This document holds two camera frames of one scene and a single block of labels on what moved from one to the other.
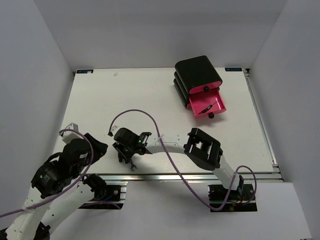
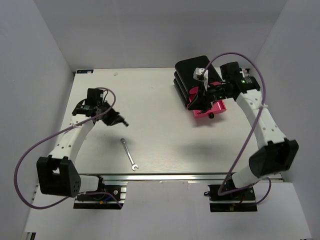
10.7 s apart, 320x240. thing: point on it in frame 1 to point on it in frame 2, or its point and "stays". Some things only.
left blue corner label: (84, 71) stays
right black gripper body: (126, 152) to (218, 92)
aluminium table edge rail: (187, 177) stays
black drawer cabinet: (192, 72) stays
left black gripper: (99, 148) to (115, 118)
